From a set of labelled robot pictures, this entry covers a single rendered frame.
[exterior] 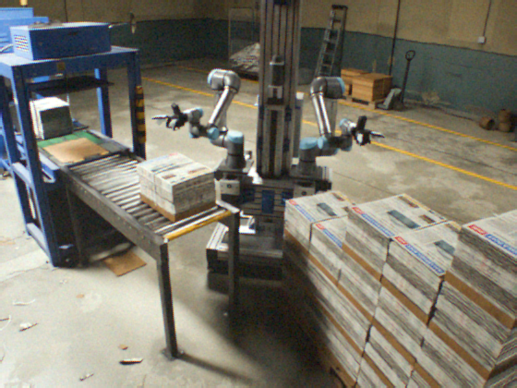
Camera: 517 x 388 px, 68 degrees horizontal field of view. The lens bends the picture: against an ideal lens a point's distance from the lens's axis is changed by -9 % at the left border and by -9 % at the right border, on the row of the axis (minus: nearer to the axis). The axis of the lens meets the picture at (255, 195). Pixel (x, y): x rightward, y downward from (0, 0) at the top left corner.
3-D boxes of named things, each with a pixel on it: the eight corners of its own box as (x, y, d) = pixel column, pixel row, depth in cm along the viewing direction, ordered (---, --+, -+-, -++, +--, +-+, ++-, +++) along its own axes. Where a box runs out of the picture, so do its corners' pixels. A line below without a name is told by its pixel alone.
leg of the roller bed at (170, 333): (179, 352, 241) (170, 260, 211) (171, 357, 238) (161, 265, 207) (174, 347, 245) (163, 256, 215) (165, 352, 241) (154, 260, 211)
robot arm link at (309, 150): (295, 155, 286) (297, 136, 280) (314, 153, 289) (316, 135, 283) (303, 162, 275) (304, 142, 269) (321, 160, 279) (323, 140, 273)
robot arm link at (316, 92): (306, 73, 255) (324, 145, 243) (323, 73, 258) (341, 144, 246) (301, 82, 266) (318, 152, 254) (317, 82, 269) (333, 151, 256)
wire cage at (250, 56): (285, 81, 997) (289, 9, 922) (261, 85, 944) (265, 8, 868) (250, 74, 1073) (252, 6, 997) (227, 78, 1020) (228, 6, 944)
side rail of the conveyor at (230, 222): (241, 228, 243) (241, 210, 238) (234, 231, 240) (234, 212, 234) (126, 163, 327) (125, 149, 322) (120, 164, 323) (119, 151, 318)
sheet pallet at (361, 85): (393, 103, 836) (397, 77, 811) (374, 109, 783) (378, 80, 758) (345, 92, 912) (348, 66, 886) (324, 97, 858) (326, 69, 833)
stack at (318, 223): (324, 293, 296) (339, 188, 259) (439, 419, 201) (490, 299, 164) (276, 308, 281) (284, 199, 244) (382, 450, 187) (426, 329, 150)
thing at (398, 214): (404, 195, 202) (405, 192, 201) (448, 221, 179) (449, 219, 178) (346, 208, 187) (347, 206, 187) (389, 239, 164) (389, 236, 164)
